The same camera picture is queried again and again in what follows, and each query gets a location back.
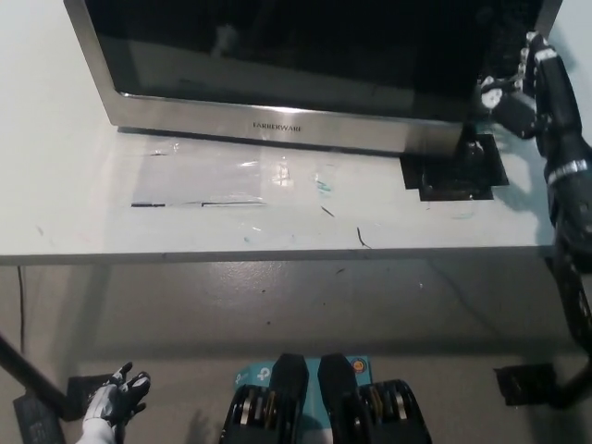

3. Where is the teal tp-link box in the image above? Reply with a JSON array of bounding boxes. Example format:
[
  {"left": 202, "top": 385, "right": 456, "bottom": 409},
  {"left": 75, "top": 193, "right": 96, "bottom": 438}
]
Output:
[{"left": 231, "top": 354, "right": 372, "bottom": 417}]

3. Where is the clear plastic tape sheet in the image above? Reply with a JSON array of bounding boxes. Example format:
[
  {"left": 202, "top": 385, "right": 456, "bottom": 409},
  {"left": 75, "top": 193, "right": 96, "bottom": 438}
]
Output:
[{"left": 117, "top": 142, "right": 270, "bottom": 210}]

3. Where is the black slanted table leg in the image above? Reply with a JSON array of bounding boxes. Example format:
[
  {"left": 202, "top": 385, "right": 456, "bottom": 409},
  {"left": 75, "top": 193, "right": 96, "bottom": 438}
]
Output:
[
  {"left": 549, "top": 350, "right": 592, "bottom": 411},
  {"left": 0, "top": 331, "right": 79, "bottom": 423}
]

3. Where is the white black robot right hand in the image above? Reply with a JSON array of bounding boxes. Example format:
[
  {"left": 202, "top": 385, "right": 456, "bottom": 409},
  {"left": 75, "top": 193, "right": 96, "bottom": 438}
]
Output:
[{"left": 478, "top": 31, "right": 586, "bottom": 154}]

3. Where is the black flat floor plate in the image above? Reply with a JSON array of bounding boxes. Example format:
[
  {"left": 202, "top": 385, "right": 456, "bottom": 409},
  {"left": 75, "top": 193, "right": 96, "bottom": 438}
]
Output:
[{"left": 12, "top": 391, "right": 65, "bottom": 444}]

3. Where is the black tape patch on table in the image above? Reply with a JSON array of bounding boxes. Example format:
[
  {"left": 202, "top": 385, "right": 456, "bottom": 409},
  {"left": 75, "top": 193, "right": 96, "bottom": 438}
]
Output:
[{"left": 398, "top": 132, "right": 511, "bottom": 203}]

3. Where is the thin black cable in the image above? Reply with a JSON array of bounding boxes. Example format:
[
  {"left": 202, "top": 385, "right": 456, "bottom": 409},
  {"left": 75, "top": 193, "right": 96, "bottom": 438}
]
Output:
[{"left": 17, "top": 265, "right": 28, "bottom": 347}]

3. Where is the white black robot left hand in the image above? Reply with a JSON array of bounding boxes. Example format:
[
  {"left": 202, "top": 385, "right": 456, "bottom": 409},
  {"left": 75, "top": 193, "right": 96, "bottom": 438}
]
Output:
[{"left": 81, "top": 361, "right": 153, "bottom": 426}]

